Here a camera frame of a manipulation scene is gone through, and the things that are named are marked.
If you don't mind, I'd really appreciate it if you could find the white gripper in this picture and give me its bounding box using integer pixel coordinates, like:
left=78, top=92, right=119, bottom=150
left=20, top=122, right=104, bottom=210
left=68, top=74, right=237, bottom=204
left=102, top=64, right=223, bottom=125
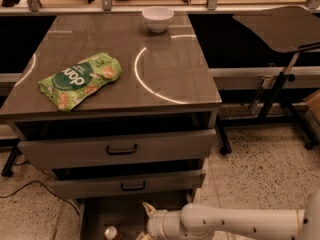
left=135, top=202, right=184, bottom=240

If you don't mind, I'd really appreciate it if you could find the red coke can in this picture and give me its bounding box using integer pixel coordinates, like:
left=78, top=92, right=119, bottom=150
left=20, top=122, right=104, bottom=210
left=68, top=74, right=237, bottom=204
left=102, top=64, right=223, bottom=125
left=104, top=225, right=122, bottom=240

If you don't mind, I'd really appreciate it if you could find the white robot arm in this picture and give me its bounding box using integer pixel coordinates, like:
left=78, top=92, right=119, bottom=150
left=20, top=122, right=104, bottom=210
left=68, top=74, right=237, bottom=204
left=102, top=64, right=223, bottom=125
left=136, top=190, right=320, bottom=240

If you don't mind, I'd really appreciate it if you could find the grey bottom drawer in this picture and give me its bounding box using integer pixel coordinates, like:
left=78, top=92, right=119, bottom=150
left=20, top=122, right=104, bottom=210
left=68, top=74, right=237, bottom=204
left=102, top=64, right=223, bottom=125
left=76, top=190, right=192, bottom=240

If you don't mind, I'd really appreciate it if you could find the grey drawer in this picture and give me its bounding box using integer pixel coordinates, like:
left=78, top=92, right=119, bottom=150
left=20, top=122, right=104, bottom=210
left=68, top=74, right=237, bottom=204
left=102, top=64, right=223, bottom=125
left=76, top=190, right=192, bottom=240
left=18, top=129, right=215, bottom=169
left=50, top=170, right=205, bottom=199

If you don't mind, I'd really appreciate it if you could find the grey middle drawer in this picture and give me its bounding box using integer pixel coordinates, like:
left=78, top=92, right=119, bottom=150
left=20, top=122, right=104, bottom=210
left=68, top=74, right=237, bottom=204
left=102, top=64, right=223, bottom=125
left=50, top=170, right=205, bottom=199

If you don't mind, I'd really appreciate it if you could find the grey drawer cabinet counter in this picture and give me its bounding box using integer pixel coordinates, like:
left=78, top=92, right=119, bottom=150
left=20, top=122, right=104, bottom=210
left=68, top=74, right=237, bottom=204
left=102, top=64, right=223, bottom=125
left=0, top=11, right=223, bottom=240

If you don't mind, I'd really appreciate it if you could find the grey top drawer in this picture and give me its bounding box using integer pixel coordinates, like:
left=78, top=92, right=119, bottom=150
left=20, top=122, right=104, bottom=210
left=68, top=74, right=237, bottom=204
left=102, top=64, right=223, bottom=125
left=18, top=129, right=215, bottom=169

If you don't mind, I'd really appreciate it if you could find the green chip bag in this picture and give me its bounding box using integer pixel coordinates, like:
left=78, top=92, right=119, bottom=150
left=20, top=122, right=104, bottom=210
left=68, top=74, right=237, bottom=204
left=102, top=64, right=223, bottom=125
left=39, top=53, right=122, bottom=112

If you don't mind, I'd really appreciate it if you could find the cardboard box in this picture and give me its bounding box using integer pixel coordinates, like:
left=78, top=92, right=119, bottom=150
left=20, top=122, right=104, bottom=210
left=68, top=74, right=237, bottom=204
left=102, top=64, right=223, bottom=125
left=304, top=89, right=320, bottom=141

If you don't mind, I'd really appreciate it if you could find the white bowl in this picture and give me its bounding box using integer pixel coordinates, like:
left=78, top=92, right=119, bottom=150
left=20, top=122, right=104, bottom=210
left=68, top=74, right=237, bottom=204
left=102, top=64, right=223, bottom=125
left=142, top=6, right=174, bottom=33

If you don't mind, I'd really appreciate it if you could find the black middle drawer handle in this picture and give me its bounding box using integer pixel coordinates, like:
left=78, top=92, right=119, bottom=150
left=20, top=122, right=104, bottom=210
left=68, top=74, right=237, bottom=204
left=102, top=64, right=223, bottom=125
left=120, top=181, right=146, bottom=192

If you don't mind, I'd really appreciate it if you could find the black drawer handle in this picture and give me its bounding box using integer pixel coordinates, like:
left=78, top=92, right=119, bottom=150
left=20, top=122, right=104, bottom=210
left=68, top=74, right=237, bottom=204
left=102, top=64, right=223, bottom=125
left=106, top=144, right=138, bottom=156
left=120, top=181, right=146, bottom=192

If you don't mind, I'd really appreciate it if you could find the black top drawer handle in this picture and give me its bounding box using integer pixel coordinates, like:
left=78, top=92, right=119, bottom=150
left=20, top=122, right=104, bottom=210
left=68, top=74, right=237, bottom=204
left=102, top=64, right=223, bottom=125
left=106, top=144, right=138, bottom=156

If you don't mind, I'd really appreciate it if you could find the black floor cable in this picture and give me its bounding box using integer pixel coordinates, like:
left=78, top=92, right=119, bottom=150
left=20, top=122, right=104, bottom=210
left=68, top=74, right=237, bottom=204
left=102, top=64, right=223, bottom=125
left=0, top=179, right=80, bottom=216

